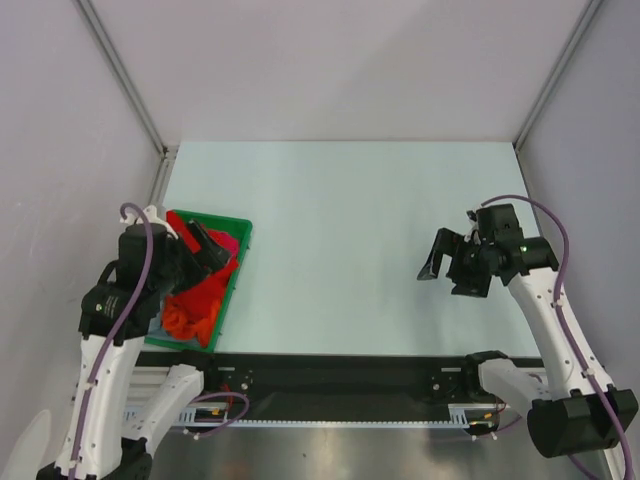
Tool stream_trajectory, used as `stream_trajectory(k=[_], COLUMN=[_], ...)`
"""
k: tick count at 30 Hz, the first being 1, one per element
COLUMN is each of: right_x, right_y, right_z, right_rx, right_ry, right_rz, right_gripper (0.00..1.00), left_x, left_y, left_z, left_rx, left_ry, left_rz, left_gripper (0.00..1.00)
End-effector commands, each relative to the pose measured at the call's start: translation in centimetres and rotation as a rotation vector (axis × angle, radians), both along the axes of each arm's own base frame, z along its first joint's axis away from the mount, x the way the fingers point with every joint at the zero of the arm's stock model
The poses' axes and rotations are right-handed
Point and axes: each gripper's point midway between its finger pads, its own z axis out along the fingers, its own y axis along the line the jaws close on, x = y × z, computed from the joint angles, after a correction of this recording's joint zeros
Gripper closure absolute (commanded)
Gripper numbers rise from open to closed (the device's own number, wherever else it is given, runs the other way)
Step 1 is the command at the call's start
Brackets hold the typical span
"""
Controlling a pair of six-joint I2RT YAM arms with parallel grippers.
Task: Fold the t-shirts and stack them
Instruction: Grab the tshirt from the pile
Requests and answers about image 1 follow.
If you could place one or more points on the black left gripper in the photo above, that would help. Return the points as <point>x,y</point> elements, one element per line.
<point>211,255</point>

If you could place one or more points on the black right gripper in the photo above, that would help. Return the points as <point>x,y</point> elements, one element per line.
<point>460,261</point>

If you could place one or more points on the red t shirt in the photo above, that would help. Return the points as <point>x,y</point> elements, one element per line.
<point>216,284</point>

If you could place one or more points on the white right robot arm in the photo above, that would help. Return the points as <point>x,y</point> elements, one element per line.
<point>578,408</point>

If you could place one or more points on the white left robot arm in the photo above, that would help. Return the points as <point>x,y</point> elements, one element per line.
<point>101,442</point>

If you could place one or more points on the magenta t shirt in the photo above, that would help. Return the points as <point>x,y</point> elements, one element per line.
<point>226,241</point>

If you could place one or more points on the green plastic bin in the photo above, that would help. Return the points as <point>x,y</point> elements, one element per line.
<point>244,227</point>

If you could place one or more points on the orange t shirt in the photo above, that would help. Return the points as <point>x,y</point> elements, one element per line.
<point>191,318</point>

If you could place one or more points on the grey blue t shirt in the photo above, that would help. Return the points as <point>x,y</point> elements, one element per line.
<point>157,331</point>

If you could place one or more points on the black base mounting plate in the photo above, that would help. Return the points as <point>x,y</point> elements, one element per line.
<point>359,382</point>

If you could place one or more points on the left aluminium corner post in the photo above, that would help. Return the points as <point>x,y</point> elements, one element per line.
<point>108,50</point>

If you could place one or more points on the aluminium corner post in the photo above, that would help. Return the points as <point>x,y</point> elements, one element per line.
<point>577,34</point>
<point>108,50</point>

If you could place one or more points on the aluminium frame rail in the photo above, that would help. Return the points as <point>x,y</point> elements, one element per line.
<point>144,382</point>

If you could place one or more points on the white slotted cable duct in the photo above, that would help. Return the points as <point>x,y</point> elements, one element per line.
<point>432,416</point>

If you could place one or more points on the right aluminium corner post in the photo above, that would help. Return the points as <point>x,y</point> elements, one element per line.
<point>577,34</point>

